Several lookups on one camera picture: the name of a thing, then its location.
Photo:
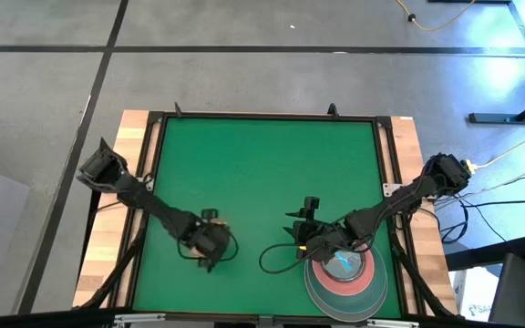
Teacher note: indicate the black table frame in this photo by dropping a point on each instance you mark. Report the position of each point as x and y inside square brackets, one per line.
[267, 116]

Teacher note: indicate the white cardboard box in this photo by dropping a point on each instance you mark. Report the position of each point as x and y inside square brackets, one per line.
[476, 291]

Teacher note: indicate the green table mat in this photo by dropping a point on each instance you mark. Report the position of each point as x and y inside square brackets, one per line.
[253, 173]

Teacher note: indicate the black aluminium beam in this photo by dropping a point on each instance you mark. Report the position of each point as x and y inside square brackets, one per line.
[39, 320]

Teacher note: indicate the black desk leg frame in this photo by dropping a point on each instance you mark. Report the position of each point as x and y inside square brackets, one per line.
[508, 118]

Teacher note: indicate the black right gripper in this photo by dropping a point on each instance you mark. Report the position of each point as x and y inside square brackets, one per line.
[322, 239]

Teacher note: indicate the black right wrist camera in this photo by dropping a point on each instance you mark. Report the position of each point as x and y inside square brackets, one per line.
[311, 205]

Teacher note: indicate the black frame bracket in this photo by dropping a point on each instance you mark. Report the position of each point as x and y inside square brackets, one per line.
[178, 110]
[333, 110]

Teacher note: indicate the blue plastic plate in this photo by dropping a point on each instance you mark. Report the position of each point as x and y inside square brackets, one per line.
[346, 269]

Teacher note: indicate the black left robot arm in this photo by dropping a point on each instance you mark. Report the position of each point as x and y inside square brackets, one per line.
[144, 198]

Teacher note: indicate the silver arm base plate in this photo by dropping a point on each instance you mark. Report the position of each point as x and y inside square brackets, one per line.
[149, 183]
[391, 189]

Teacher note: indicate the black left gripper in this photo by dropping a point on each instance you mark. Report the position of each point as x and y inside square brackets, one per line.
[210, 241]

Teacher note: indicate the yellow plug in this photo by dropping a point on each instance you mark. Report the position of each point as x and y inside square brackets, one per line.
[470, 167]

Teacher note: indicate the black case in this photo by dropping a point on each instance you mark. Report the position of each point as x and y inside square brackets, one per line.
[517, 291]

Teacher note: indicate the red plastic plate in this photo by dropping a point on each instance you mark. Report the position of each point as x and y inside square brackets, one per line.
[363, 284]

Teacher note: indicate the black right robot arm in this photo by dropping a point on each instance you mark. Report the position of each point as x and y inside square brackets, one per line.
[404, 196]

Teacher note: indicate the silver beam bracket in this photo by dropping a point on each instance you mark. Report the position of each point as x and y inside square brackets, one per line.
[139, 318]
[392, 324]

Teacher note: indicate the stack of coloured plates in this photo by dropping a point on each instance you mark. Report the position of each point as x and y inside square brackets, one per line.
[340, 315]

